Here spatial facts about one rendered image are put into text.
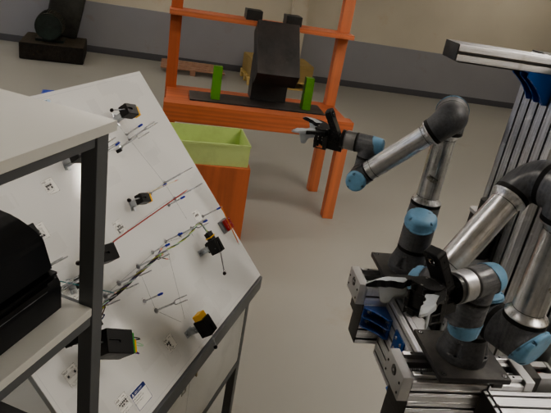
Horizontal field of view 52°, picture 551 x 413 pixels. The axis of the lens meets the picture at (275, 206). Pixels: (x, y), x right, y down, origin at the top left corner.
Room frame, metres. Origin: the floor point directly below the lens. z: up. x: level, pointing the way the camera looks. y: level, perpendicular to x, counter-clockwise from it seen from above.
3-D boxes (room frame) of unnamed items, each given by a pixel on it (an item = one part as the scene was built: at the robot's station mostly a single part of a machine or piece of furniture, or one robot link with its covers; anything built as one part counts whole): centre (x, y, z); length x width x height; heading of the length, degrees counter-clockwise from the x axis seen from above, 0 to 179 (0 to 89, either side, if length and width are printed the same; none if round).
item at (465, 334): (1.16, -0.49, 1.46); 0.11 x 0.08 x 0.11; 37
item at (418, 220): (1.91, -0.54, 1.33); 0.13 x 0.12 x 0.14; 165
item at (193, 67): (10.28, 1.94, 0.05); 1.16 x 0.80 x 0.11; 101
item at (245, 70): (10.50, 0.40, 0.22); 1.29 x 0.93 x 0.45; 101
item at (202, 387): (1.86, 0.13, 0.60); 0.55 x 0.03 x 0.39; 165
